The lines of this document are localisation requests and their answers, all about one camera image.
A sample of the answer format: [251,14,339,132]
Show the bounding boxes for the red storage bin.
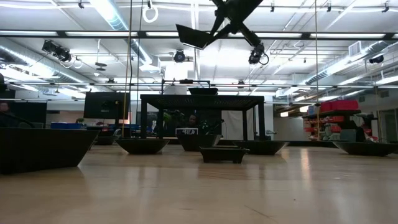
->
[320,99,360,112]

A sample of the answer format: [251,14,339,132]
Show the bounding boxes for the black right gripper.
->
[203,0,265,48]

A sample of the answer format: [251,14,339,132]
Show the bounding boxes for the white board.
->
[221,109,261,141]

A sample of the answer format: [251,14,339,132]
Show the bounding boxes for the small black square plate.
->
[198,146,251,164]

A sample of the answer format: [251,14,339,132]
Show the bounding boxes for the long black cable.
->
[134,0,144,125]

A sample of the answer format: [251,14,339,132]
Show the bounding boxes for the black monitor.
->
[9,100,48,124]
[83,91,131,120]

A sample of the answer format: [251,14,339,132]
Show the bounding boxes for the black round ceiling fixture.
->
[173,49,187,63]

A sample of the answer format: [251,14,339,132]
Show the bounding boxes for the black metal table frame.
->
[94,135,398,150]

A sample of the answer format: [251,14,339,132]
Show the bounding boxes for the white sign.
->
[175,127,199,136]

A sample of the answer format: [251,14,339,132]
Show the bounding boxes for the blue bin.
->
[50,122,85,130]

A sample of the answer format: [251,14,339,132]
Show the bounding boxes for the black storage shelf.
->
[303,99,379,142]

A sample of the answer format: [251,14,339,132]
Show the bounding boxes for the white ring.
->
[142,5,159,24]

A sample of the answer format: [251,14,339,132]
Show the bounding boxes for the silver ceiling duct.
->
[304,40,398,86]
[0,37,91,85]
[90,0,162,74]

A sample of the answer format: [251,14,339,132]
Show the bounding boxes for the black ceiling spotlight cluster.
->
[41,39,73,63]

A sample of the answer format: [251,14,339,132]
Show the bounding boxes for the person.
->
[0,101,10,128]
[186,113,200,128]

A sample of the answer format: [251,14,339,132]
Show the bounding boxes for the black rounded wavy plate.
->
[331,140,398,157]
[114,138,170,156]
[232,139,290,156]

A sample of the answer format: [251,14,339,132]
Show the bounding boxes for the black perforated metal rack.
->
[139,94,267,151]

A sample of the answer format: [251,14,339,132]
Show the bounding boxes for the thin black metal stand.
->
[160,79,212,96]

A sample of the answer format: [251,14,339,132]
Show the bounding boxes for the black ceiling light rail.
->
[0,29,398,40]

